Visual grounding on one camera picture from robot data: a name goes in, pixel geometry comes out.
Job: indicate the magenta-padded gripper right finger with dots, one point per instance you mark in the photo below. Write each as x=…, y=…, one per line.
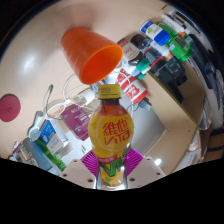
x=146, y=171

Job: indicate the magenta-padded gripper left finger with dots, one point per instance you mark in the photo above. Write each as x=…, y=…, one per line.
x=78, y=173

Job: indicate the yellow drink bottle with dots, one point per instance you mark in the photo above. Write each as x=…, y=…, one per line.
x=110, y=133

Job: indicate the blue and white carton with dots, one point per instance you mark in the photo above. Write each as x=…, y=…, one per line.
x=50, y=135

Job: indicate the grey shaker bottle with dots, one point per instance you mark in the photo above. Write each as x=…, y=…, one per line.
x=33, y=153

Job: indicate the pink pouch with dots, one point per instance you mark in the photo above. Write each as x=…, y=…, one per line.
x=76, y=121

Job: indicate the red and white canister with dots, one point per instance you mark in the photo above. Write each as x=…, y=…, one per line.
x=133, y=88

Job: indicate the flat round red coaster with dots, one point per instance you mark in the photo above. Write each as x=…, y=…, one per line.
x=9, y=108

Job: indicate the orange plastic cup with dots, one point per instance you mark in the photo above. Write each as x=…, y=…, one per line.
x=83, y=50

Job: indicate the green plastic bottle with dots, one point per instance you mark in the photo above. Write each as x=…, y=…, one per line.
x=180, y=43

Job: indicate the white bottle with blue cap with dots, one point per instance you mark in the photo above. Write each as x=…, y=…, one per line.
x=155, y=32

